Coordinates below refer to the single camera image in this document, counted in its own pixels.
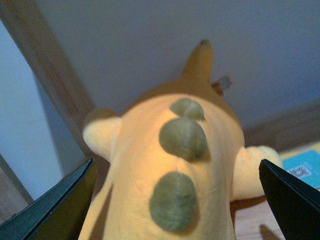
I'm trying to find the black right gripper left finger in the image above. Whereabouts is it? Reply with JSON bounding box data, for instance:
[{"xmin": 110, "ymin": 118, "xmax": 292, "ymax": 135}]
[{"xmin": 0, "ymin": 159, "xmax": 97, "ymax": 240}]

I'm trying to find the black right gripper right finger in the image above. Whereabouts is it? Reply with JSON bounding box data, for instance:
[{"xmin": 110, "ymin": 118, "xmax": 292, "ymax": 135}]
[{"xmin": 259, "ymin": 159, "xmax": 320, "ymax": 240}]

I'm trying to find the orange plush dinosaur toy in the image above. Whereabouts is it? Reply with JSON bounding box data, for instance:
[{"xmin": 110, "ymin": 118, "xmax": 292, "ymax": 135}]
[{"xmin": 79, "ymin": 39, "xmax": 283, "ymax": 240}]

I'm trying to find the blue QR code card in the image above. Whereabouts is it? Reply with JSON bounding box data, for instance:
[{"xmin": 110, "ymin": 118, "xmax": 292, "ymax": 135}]
[{"xmin": 283, "ymin": 150, "xmax": 320, "ymax": 190}]

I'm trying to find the orange cardboard hang tag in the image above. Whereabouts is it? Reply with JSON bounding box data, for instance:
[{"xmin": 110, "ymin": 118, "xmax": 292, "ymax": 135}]
[{"xmin": 211, "ymin": 75, "xmax": 233, "ymax": 97}]

